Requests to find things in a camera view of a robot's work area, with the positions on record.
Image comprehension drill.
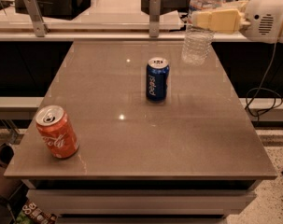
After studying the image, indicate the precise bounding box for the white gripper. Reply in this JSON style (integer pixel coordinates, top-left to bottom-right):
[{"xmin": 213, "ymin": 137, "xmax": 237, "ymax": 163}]
[{"xmin": 191, "ymin": 0, "xmax": 283, "ymax": 44}]

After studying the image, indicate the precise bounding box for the clear plastic water bottle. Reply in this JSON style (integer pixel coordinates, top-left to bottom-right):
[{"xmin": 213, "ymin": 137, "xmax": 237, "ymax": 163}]
[{"xmin": 181, "ymin": 0, "xmax": 223, "ymax": 66}]

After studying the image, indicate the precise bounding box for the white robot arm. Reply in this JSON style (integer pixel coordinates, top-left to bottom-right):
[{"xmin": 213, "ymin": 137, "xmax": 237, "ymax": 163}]
[{"xmin": 191, "ymin": 0, "xmax": 283, "ymax": 44}]

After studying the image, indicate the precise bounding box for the blue pepsi can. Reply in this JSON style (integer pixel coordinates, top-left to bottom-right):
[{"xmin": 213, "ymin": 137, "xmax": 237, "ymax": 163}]
[{"xmin": 146, "ymin": 57, "xmax": 170, "ymax": 102}]

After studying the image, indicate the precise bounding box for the red coca cola can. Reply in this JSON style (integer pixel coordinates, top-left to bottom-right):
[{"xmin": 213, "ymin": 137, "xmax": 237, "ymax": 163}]
[{"xmin": 35, "ymin": 105, "xmax": 78, "ymax": 159}]

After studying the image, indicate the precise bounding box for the colourful snack bag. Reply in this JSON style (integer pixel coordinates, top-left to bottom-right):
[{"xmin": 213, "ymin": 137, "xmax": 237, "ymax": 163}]
[{"xmin": 15, "ymin": 200, "xmax": 57, "ymax": 224}]

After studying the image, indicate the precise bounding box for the dark bin with hole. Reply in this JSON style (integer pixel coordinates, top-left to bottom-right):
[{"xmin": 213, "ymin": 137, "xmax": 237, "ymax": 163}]
[{"xmin": 0, "ymin": 144, "xmax": 21, "ymax": 202}]

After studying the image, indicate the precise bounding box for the black cable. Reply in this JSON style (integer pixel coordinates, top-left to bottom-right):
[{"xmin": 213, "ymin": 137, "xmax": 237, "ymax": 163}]
[{"xmin": 244, "ymin": 42, "xmax": 283, "ymax": 119}]

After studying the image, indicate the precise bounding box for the middle metal rail bracket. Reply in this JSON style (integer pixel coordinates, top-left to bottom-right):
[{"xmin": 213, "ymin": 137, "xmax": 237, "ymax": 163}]
[{"xmin": 149, "ymin": 0, "xmax": 161, "ymax": 37}]

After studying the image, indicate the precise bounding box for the metal rail bracket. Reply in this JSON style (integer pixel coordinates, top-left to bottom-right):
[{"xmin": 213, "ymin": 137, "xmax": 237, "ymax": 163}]
[
  {"xmin": 23, "ymin": 0, "xmax": 49, "ymax": 37},
  {"xmin": 149, "ymin": 0, "xmax": 161, "ymax": 37}
]

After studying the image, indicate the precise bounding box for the left metal rail bracket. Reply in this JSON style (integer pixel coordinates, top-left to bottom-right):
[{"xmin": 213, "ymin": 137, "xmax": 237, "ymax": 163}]
[{"xmin": 23, "ymin": 0, "xmax": 49, "ymax": 37}]

